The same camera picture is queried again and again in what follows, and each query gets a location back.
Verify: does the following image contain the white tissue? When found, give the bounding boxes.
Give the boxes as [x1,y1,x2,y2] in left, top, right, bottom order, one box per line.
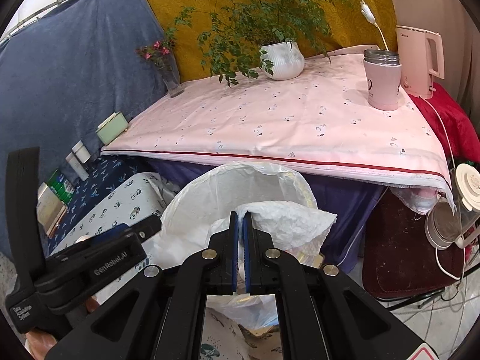
[234,201,337,262]

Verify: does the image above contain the white trash bin with liner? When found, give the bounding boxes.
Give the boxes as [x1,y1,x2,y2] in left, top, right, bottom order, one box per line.
[147,160,326,331]

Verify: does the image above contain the operator left hand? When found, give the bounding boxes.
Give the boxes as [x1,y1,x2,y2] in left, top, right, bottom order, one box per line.
[23,295,100,360]

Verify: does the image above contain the green tin can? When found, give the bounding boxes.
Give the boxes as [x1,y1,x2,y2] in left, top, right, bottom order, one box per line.
[46,170,75,204]

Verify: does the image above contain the panda print table cloth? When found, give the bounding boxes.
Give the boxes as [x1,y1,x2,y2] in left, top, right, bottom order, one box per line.
[52,172,283,359]

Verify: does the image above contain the navy patterned cloth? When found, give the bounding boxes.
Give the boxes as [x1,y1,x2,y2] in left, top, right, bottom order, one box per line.
[44,156,153,256]

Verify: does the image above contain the white tube bottle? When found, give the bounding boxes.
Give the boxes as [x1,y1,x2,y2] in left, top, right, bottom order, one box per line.
[65,153,89,181]

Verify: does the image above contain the pink table cloth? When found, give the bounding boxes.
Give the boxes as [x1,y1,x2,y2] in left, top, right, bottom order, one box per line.
[102,54,452,200]

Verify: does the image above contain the white jar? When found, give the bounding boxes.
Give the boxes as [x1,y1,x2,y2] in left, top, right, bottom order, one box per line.
[72,141,91,164]

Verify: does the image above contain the mint green tissue box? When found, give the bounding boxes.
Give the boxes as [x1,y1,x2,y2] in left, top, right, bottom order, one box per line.
[96,111,128,146]

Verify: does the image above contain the dark red chair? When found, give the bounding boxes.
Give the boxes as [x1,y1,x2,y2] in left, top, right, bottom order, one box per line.
[362,190,465,299]

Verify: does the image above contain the glass vase pink flowers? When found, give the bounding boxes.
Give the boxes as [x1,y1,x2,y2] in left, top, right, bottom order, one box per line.
[136,40,184,98]

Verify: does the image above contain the white small appliance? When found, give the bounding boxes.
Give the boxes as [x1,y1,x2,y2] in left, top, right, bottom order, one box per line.
[425,163,480,250]

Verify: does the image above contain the green potted plant white pot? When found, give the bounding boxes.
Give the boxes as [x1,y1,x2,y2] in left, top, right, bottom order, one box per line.
[173,0,349,86]

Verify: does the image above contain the blue fabric backdrop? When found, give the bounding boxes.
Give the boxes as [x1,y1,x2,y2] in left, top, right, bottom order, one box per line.
[0,0,173,255]

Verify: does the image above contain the pink thermos cup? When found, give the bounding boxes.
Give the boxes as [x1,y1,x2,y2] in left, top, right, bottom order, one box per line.
[363,49,402,111]

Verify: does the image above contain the red cloth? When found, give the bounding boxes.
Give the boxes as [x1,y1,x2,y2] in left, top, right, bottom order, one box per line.
[409,83,480,164]

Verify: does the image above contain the pink electric kettle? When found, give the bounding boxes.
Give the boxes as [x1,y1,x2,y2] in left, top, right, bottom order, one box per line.
[395,25,445,99]

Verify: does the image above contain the white lamp cable with switch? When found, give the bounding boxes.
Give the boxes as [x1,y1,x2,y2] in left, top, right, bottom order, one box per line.
[348,0,392,51]

